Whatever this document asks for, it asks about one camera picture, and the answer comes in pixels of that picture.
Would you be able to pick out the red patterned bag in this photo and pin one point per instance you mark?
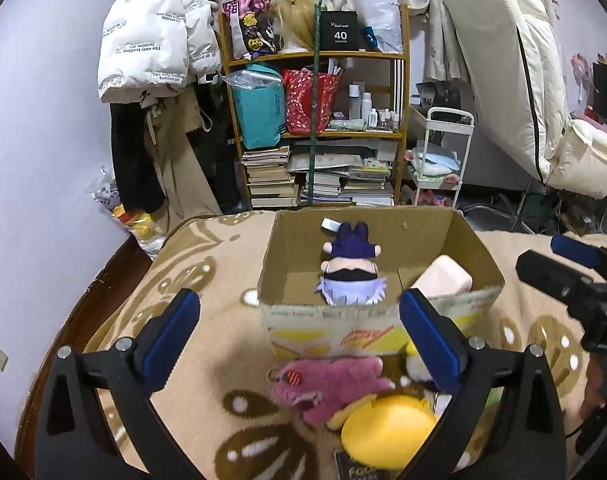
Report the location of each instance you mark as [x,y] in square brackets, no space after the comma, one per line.
[303,102]

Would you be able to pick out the wooden shelf rack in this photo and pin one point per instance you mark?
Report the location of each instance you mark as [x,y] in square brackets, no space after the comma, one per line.
[353,57]

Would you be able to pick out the black pouch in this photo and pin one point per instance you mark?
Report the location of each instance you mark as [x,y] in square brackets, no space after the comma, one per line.
[443,95]

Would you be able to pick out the black lettered garment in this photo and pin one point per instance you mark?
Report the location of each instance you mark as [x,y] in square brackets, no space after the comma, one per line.
[218,160]

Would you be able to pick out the pale pink plush cushion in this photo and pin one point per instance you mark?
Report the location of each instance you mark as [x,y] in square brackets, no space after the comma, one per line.
[441,275]

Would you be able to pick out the folded light cloths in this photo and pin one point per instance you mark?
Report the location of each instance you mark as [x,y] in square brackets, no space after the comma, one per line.
[433,160]

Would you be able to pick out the pink bear plush toy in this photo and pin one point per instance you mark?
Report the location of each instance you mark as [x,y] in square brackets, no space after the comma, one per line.
[333,385]

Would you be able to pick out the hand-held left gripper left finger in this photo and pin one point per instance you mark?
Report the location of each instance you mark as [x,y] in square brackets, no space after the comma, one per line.
[171,340]

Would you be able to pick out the messy pile of books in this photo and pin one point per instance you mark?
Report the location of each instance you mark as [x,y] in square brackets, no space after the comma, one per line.
[353,180]

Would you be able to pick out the teal bag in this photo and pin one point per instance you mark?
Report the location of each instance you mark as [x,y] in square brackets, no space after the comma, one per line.
[258,115]

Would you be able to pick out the black hanging garment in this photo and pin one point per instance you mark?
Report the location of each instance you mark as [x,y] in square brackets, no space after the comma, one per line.
[128,160]

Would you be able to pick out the black cardboard box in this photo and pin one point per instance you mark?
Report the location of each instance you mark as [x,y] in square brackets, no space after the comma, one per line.
[338,32]

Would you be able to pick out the white puffer jacket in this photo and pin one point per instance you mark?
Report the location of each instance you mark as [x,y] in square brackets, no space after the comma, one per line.
[143,35]

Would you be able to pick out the black and pink patterned bag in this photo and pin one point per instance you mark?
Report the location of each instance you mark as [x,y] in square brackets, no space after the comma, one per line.
[248,25]

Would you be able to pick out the clear plastic bag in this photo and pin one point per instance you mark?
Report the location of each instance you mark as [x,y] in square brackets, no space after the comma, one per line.
[253,77]

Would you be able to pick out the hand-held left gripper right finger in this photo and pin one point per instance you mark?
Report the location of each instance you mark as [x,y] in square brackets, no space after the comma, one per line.
[431,345]

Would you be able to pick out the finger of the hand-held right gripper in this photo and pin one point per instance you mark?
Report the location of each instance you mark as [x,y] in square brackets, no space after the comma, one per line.
[548,272]
[576,251]

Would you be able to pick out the plastic bag of toys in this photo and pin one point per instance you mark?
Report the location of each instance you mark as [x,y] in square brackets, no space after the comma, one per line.
[133,225]

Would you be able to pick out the purple white-haired plush doll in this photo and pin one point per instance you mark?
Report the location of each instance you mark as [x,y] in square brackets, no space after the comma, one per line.
[351,260]

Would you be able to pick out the white plastic bag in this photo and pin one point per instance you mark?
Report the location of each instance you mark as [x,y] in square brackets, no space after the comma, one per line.
[378,5]

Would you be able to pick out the group of cosmetic bottles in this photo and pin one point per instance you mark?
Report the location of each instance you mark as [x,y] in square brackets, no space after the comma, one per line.
[366,107]

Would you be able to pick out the printed cardboard box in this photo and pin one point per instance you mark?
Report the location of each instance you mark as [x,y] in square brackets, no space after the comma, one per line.
[303,332]

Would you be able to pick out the beige trousers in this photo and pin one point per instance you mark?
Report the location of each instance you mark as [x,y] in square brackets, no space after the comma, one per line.
[176,170]

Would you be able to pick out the green pole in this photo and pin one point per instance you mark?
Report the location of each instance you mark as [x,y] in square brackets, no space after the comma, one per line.
[314,110]

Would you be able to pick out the cream duvet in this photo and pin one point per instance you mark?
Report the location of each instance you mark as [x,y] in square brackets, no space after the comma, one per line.
[583,155]

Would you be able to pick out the pink desk fan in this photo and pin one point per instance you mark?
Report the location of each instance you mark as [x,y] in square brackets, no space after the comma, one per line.
[581,70]

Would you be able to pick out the cream folded mattress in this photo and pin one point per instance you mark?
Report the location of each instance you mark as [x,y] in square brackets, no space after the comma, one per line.
[498,60]

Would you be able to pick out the white trolley cart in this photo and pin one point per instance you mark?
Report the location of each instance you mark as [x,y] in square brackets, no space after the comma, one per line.
[466,160]

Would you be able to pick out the blonde wig on mannequin head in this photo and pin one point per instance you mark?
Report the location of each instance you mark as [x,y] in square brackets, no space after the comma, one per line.
[293,17]

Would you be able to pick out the yellow round plush toy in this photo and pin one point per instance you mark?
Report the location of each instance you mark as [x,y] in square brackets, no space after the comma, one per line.
[388,430]

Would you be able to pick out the beige patterned blanket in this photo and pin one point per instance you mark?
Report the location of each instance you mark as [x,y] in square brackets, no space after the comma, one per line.
[223,270]

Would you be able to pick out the neat stack of books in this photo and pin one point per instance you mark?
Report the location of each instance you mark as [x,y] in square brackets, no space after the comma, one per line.
[268,180]

